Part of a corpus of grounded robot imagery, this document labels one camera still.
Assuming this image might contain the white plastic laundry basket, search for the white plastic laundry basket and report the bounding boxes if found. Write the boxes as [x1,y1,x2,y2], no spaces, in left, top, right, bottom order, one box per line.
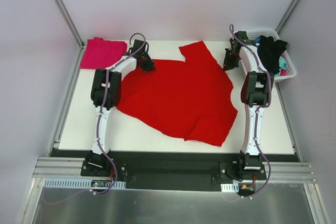
[246,28,297,82]

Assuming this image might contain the red t shirt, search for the red t shirt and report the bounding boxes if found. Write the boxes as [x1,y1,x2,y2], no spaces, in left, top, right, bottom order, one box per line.
[117,41,237,146]

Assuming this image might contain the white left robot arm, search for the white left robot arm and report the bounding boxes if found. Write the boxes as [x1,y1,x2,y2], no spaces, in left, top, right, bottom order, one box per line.
[80,39,155,177]

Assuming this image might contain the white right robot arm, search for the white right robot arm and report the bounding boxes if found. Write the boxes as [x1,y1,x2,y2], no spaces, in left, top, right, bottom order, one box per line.
[223,26,274,182]

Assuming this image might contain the black t shirt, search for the black t shirt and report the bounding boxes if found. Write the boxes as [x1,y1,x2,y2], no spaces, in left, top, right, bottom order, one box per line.
[257,35,289,74]

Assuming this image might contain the folded magenta t shirt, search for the folded magenta t shirt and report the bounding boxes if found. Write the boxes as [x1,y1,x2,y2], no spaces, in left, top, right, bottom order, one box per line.
[80,37,128,70]

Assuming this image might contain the teal pink garment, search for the teal pink garment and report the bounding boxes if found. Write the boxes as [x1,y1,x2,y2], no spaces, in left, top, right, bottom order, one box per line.
[253,37,292,78]

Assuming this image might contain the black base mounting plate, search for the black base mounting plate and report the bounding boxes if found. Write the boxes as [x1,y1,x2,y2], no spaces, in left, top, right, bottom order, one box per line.
[51,149,299,191]

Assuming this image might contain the left aluminium frame post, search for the left aluminium frame post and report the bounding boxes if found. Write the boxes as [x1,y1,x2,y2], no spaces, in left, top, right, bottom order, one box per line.
[54,0,85,49]

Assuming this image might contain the aluminium rail right side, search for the aluminium rail right side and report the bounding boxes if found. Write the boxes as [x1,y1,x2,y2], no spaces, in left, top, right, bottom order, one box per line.
[265,163,316,183]

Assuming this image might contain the aluminium rail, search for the aluminium rail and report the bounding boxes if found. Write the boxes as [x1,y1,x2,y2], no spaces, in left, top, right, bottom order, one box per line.
[34,155,87,176]
[265,163,316,183]

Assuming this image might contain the right white cable duct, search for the right white cable duct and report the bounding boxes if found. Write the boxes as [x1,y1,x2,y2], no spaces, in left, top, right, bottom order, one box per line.
[220,183,239,193]

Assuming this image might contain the white cable duct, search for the white cable duct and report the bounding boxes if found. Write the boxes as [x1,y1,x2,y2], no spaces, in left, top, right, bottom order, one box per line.
[44,178,126,190]
[220,183,239,193]

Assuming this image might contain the aluminium rail left side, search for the aluminium rail left side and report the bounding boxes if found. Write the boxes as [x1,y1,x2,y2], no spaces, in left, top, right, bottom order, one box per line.
[34,155,87,176]

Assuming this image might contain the left white cable duct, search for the left white cable duct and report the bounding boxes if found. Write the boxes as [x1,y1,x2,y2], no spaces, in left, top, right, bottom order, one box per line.
[44,178,126,190]

